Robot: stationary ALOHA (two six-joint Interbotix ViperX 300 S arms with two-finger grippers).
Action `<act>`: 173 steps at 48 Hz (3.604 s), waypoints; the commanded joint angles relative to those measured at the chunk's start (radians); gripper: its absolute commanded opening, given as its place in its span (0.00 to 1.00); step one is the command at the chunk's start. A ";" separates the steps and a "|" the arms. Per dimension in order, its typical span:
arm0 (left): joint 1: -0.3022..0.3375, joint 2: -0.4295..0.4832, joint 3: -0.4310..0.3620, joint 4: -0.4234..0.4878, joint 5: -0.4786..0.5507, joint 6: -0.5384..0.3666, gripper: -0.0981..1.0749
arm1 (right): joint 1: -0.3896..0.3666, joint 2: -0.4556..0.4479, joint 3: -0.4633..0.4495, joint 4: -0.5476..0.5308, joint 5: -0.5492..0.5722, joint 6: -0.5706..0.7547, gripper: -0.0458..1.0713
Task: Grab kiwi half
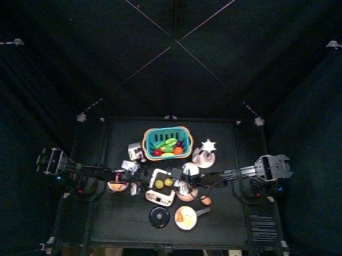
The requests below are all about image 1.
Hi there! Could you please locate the toy frying pan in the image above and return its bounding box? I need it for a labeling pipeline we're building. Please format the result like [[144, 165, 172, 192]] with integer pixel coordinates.
[[173, 205, 211, 232]]

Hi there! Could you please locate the white toy box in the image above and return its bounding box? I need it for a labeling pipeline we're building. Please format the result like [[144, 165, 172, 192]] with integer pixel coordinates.
[[126, 142, 145, 162]]

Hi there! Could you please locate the green toy vegetable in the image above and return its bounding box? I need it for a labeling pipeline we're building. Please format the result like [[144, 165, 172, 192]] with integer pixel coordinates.
[[153, 137, 179, 150]]

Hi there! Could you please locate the orange toy bowl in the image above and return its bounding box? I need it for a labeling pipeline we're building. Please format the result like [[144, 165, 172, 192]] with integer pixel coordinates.
[[106, 180, 129, 193]]

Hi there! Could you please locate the white toy stove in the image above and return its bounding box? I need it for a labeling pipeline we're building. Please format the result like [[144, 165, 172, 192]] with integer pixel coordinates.
[[144, 168, 176, 207]]

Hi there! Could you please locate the black round lid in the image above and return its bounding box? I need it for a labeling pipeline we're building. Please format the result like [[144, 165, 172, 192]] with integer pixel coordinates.
[[148, 205, 171, 229]]

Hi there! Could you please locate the white mug tree stand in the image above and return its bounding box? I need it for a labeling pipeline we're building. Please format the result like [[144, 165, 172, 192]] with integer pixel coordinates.
[[191, 138, 217, 169]]

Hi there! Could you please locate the small white toy block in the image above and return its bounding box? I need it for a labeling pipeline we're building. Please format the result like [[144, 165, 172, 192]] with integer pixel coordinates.
[[120, 160, 140, 174]]

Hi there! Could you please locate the teal basket with orange rim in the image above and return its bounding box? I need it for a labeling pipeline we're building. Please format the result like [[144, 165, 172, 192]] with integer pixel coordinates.
[[141, 125, 195, 162]]

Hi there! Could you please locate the white printed label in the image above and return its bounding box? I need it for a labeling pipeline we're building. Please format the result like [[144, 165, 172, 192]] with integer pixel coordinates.
[[248, 214, 277, 244]]

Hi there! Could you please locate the pale pink plate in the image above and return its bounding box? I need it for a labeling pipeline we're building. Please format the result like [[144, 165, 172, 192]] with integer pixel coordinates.
[[175, 186, 200, 203]]

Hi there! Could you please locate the white cup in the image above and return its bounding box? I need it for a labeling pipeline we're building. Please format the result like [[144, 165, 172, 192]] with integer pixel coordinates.
[[180, 162, 201, 177]]

